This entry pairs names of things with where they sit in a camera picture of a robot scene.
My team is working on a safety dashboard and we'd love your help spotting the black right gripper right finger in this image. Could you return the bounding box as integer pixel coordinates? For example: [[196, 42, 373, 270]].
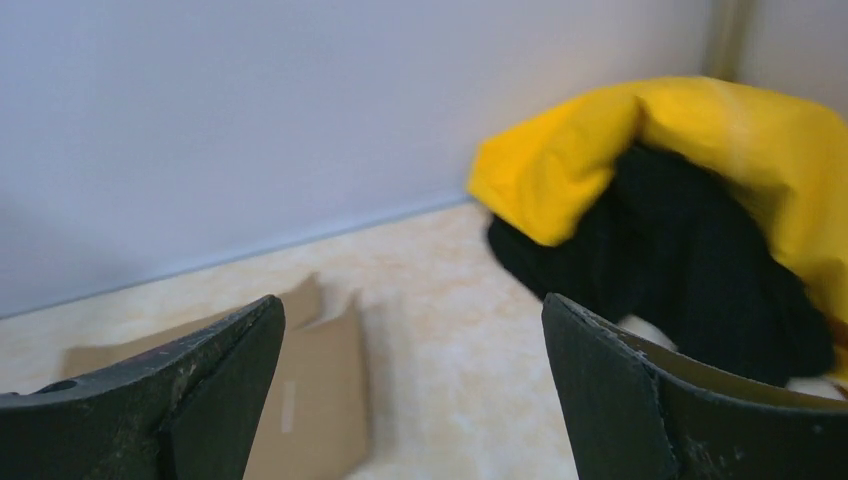
[[542, 294, 847, 479]]

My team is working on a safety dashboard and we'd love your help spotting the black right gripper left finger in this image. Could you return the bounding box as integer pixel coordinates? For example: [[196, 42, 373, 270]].
[[1, 295, 286, 479]]

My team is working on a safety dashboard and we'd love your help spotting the brown cardboard box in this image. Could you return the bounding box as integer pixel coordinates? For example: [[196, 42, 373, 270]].
[[61, 276, 370, 479]]

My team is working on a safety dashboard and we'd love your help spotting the black cloth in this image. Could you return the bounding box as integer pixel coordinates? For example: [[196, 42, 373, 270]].
[[487, 144, 836, 387]]

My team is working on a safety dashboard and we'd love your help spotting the yellow cloth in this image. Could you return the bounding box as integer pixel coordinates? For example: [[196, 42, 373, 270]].
[[467, 77, 847, 383]]

